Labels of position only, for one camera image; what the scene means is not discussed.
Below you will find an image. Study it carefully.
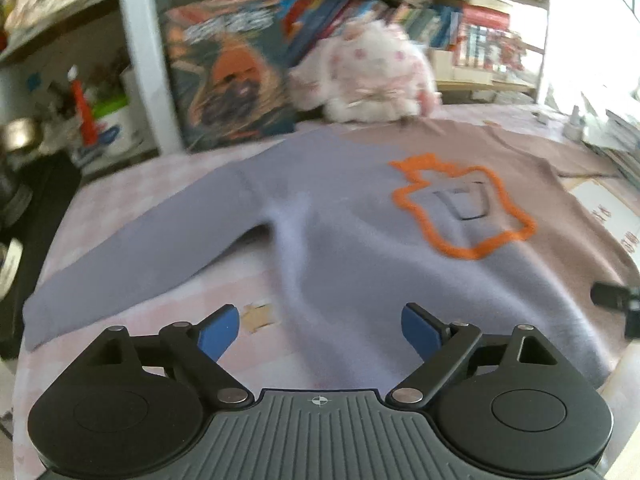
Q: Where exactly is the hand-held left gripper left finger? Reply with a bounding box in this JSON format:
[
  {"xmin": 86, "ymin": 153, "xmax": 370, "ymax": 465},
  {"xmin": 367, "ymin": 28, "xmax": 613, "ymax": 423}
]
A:
[{"xmin": 92, "ymin": 304, "xmax": 253, "ymax": 408}]

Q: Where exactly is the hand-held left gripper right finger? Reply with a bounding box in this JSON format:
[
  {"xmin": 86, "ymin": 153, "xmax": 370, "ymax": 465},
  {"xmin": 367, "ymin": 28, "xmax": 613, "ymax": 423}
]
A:
[{"xmin": 390, "ymin": 303, "xmax": 563, "ymax": 408}]

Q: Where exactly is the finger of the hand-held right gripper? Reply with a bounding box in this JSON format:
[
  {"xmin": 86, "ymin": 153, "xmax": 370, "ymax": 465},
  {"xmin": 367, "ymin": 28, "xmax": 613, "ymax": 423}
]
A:
[{"xmin": 591, "ymin": 282, "xmax": 640, "ymax": 338}]

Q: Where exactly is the purple and brown sweater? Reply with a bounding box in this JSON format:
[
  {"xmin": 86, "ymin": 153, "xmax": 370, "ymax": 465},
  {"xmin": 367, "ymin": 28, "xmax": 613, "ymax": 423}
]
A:
[{"xmin": 22, "ymin": 122, "xmax": 640, "ymax": 391}]

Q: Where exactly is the pink checked printed blanket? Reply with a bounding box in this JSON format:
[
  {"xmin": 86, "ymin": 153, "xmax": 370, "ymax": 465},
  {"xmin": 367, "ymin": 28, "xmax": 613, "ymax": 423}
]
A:
[{"xmin": 12, "ymin": 105, "xmax": 640, "ymax": 480}]

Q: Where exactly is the white printed box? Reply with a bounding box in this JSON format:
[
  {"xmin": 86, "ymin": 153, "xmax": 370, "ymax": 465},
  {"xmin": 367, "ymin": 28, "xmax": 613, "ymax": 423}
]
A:
[{"xmin": 570, "ymin": 177, "xmax": 640, "ymax": 261}]

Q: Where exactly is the stack of papers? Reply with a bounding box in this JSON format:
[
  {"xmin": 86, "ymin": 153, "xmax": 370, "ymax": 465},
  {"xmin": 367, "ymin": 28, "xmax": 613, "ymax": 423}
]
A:
[{"xmin": 582, "ymin": 105, "xmax": 640, "ymax": 186}]

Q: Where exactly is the small grey bottle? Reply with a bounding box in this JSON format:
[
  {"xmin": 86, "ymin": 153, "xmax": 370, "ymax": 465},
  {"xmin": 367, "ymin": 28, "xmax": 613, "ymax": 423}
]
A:
[{"xmin": 565, "ymin": 105, "xmax": 587, "ymax": 141}]

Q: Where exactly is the white tub with green lid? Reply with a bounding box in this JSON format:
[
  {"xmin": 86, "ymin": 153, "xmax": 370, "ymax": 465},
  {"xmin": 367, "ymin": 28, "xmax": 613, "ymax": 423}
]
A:
[{"xmin": 70, "ymin": 67, "xmax": 157, "ymax": 171}]

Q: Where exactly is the orange illustrated picture book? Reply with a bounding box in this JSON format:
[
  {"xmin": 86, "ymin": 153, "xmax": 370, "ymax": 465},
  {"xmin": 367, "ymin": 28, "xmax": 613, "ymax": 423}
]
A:
[{"xmin": 160, "ymin": 0, "xmax": 301, "ymax": 153}]

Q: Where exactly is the red bottle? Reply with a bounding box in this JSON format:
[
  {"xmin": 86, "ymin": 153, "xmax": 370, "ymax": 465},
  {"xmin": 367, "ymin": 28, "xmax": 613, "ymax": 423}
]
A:
[{"xmin": 67, "ymin": 65, "xmax": 101, "ymax": 146}]

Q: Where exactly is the pink and white plush toy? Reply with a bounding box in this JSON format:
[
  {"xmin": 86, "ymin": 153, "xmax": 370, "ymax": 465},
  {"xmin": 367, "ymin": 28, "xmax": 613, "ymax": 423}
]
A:
[{"xmin": 287, "ymin": 17, "xmax": 443, "ymax": 123}]

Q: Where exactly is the metal bowl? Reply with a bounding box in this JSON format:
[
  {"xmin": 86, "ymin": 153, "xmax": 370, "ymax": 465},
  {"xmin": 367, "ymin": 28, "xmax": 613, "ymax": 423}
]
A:
[{"xmin": 0, "ymin": 117, "xmax": 45, "ymax": 155}]

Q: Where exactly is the row of books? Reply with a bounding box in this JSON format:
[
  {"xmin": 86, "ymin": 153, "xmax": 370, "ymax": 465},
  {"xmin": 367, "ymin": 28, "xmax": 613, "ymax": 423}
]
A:
[{"xmin": 280, "ymin": 0, "xmax": 528, "ymax": 86}]

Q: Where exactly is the white shelf frame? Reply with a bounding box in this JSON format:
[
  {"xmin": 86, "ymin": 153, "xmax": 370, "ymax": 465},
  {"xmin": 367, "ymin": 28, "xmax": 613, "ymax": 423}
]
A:
[{"xmin": 0, "ymin": 0, "xmax": 551, "ymax": 158}]

